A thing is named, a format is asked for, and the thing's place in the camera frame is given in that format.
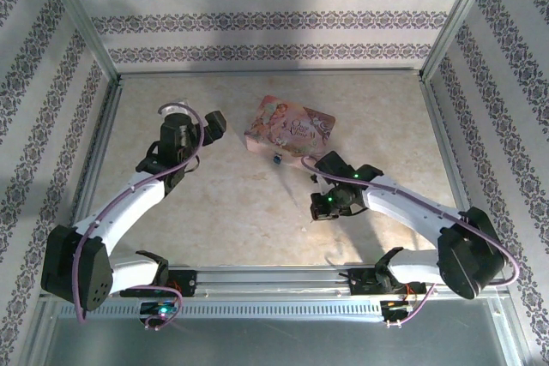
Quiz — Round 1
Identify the pink illustrated pouch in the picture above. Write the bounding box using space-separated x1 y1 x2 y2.
243 94 338 170

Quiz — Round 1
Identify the right controller board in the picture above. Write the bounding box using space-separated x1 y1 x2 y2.
381 299 415 314

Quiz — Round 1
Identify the grey sheet metal panel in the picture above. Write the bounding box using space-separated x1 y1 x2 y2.
25 299 525 366

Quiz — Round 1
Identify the aluminium back frame rail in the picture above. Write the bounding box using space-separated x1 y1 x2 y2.
114 67 426 81

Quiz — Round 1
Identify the aluminium side frame rail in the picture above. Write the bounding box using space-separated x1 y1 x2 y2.
418 75 477 213
70 77 125 232

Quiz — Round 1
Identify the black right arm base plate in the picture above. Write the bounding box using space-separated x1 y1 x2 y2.
347 267 428 298

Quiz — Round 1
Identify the aluminium front mounting rail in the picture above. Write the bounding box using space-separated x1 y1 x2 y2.
40 265 511 299

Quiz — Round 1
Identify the slotted grey cable duct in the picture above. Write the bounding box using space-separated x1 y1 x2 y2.
55 299 494 320

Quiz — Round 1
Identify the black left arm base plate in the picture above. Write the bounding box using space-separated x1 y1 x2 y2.
119 268 198 298

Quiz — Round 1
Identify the aluminium frame post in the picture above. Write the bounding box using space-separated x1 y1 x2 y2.
36 0 122 81
420 0 504 79

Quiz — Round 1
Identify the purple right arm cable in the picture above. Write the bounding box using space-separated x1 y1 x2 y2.
299 155 523 327

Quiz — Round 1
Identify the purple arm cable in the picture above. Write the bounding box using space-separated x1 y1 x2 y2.
73 101 205 333
299 155 523 327

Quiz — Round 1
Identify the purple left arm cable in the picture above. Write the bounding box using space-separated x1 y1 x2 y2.
73 101 205 333

